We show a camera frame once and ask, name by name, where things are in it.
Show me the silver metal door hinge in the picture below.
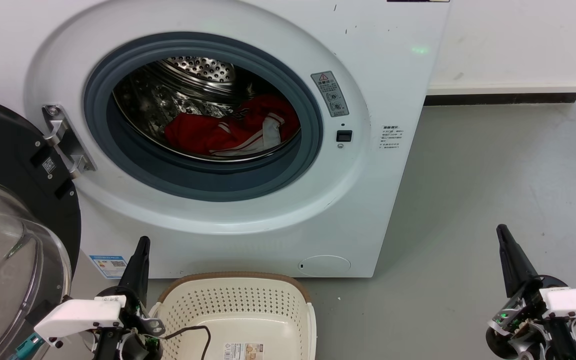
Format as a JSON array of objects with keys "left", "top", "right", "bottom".
[{"left": 42, "top": 104, "right": 97, "bottom": 180}]

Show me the grey warning sticker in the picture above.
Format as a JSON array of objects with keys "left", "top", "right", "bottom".
[{"left": 311, "top": 70, "right": 350, "bottom": 118}]

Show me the cream plastic laundry basket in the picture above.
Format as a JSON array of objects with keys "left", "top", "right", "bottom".
[{"left": 149, "top": 271, "right": 318, "bottom": 360}]

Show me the stainless steel washing machine drum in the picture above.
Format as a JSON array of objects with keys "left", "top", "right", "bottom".
[{"left": 112, "top": 56, "right": 303, "bottom": 163}]

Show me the white front-load washing machine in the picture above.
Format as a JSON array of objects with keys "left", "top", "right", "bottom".
[{"left": 0, "top": 0, "right": 451, "bottom": 279}]

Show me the black baseboard strip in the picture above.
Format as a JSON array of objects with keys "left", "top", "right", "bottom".
[{"left": 423, "top": 92, "right": 576, "bottom": 106}]

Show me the washing machine glass door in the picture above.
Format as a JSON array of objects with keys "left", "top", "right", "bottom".
[{"left": 0, "top": 94, "right": 83, "bottom": 360}]

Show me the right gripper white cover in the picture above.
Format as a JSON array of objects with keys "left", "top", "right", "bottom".
[{"left": 485, "top": 224, "right": 576, "bottom": 360}]

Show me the red and white garment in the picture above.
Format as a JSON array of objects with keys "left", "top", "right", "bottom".
[{"left": 164, "top": 93, "right": 301, "bottom": 157}]

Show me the blue energy label sticker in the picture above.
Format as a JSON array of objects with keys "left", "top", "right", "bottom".
[{"left": 89, "top": 255, "right": 129, "bottom": 279}]

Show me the grey rubber door gasket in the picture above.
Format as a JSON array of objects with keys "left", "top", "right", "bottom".
[{"left": 83, "top": 31, "right": 324, "bottom": 203}]

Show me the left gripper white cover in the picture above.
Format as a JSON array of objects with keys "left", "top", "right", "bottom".
[{"left": 34, "top": 236, "right": 165, "bottom": 360}]

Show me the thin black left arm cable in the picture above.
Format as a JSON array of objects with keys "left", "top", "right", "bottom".
[{"left": 162, "top": 325, "right": 212, "bottom": 360}]

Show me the small printed text label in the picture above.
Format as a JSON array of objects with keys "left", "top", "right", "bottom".
[{"left": 380, "top": 124, "right": 403, "bottom": 151}]

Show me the round drain filter cover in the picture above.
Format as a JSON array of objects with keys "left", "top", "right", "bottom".
[{"left": 298, "top": 255, "right": 352, "bottom": 277}]

